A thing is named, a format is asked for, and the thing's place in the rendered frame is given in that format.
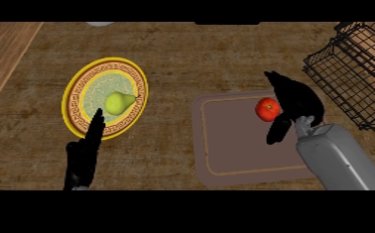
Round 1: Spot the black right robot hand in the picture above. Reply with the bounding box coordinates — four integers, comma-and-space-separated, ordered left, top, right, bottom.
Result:
264, 70, 327, 146

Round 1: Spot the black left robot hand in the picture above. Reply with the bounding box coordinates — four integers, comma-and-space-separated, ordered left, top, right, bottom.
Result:
63, 107, 107, 191

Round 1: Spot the red tomato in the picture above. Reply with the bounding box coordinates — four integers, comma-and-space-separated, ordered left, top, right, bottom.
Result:
255, 97, 283, 123

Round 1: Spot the yellow patterned plate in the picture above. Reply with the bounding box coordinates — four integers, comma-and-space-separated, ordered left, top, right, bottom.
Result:
61, 57, 151, 141

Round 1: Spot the green pear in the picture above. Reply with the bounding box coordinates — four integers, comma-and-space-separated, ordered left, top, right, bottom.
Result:
104, 91, 138, 116

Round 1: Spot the pale grey round object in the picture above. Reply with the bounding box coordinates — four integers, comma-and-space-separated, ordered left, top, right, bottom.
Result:
86, 21, 117, 28

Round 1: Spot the black wire tiered basket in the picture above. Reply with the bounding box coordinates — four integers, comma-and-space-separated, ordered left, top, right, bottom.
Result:
302, 21, 375, 132

